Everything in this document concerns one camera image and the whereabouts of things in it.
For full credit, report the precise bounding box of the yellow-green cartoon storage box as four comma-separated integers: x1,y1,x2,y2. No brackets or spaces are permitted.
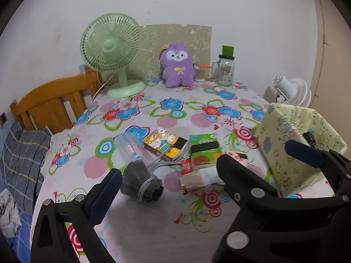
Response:
254,103,347,198

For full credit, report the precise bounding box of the yellow cartoon tissue pack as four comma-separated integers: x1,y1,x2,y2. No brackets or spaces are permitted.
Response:
143,127,189,162

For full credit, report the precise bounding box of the small glass with orange item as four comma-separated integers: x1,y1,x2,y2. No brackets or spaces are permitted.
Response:
193,62,212,83

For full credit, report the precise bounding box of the gray plaid pillow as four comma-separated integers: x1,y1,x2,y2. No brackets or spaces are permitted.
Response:
0,122,52,211

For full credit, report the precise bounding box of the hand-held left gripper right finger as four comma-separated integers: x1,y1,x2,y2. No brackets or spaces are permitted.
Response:
212,153,335,263

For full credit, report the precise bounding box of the gray drawstring pouch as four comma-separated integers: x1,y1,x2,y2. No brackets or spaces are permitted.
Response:
120,161,164,204

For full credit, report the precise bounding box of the blue bed sheet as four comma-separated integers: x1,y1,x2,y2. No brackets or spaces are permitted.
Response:
0,175,35,263

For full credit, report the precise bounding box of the wooden bed headboard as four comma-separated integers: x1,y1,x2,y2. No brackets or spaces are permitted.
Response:
10,65,103,136

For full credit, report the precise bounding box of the purple plush toy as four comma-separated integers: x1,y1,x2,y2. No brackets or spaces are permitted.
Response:
159,42,196,88

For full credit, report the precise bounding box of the white crumpled cloth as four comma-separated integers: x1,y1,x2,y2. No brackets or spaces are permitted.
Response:
0,189,22,237

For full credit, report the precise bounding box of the green desk fan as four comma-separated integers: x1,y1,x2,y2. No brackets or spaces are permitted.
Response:
80,13,148,98

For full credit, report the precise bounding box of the beige white packet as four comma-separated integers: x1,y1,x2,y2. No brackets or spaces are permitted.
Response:
179,167,224,196

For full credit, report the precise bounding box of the white fan cord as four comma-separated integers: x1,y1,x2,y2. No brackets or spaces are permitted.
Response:
91,73,111,102

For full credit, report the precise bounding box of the clear pack of face masks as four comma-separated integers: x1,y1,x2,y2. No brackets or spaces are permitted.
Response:
114,134,152,166

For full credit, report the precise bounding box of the white floor fan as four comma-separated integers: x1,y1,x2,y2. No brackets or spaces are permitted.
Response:
263,74,312,108

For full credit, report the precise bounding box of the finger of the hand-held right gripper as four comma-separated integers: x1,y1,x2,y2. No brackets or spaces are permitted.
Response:
285,139,334,172

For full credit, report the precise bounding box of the green tissue pack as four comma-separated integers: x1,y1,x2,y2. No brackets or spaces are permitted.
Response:
189,133,223,172

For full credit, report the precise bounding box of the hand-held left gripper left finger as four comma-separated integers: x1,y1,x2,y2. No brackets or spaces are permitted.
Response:
30,168,123,263

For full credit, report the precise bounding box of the glass mason jar mug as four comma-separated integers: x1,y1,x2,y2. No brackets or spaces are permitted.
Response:
211,55,235,87

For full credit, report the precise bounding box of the beige patterned wall panel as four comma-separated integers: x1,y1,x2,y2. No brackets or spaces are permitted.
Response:
138,24,212,81

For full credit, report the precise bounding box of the floral tablecloth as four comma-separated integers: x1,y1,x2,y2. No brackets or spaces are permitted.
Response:
30,77,339,263

